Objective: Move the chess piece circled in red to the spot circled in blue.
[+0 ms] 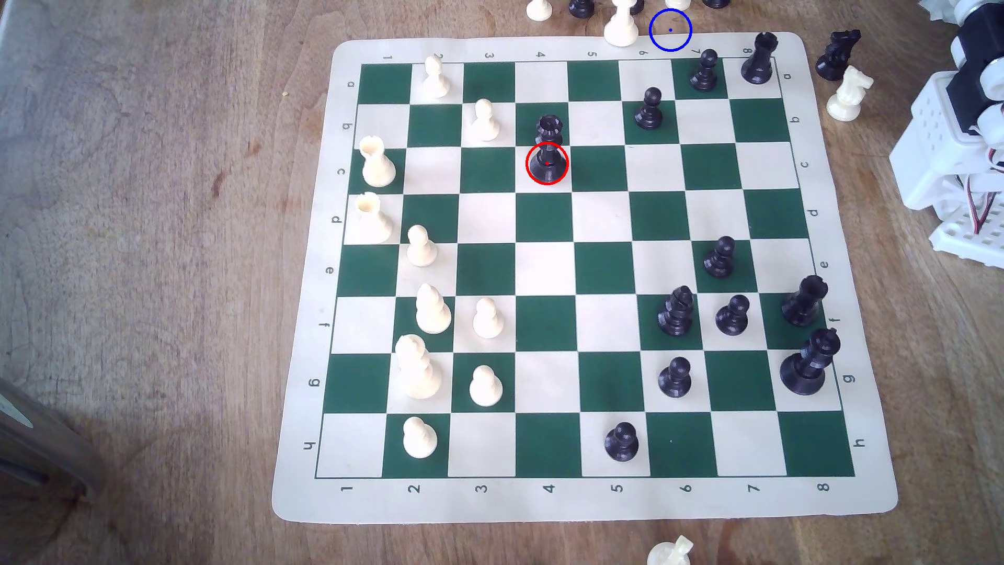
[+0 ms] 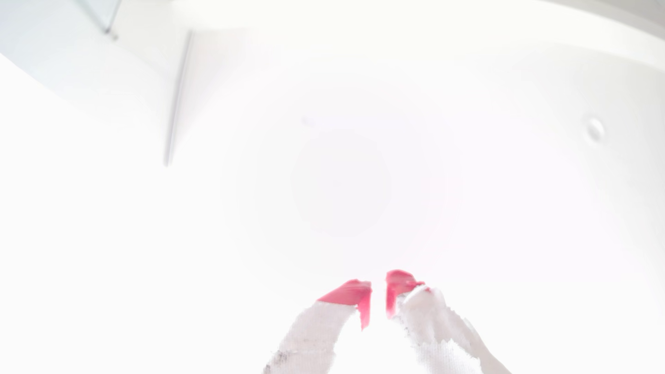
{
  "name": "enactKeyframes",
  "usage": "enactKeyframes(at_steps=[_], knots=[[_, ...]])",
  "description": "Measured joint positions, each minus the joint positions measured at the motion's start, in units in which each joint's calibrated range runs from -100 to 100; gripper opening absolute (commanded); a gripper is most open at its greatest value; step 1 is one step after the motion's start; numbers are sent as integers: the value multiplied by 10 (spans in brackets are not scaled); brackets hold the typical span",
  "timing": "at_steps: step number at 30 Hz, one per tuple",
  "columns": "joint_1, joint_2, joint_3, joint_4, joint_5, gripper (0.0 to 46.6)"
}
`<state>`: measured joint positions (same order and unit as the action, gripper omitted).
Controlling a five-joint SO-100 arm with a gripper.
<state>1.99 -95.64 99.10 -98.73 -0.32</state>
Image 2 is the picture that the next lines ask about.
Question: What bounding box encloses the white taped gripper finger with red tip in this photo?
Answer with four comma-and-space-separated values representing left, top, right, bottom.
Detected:
385, 269, 512, 374
262, 279, 373, 374

